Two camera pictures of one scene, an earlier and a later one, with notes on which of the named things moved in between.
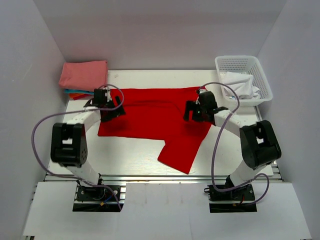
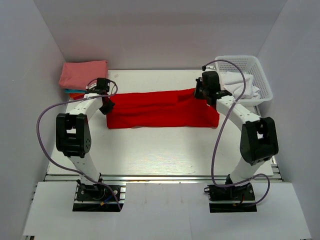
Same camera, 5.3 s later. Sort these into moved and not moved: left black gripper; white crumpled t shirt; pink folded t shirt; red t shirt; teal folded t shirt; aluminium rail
Moved: left black gripper; red t shirt
Not moved: aluminium rail; white crumpled t shirt; teal folded t shirt; pink folded t shirt
